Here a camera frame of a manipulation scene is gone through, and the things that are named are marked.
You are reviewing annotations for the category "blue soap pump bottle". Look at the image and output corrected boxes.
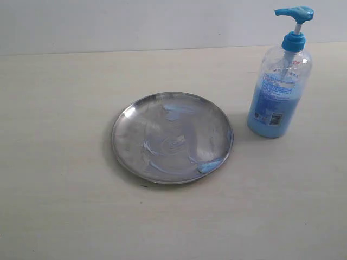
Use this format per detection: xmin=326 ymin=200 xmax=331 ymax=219
xmin=247 ymin=6 xmax=314 ymax=138

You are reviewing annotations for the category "round stainless steel plate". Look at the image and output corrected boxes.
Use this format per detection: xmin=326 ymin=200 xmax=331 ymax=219
xmin=111 ymin=92 xmax=234 ymax=185

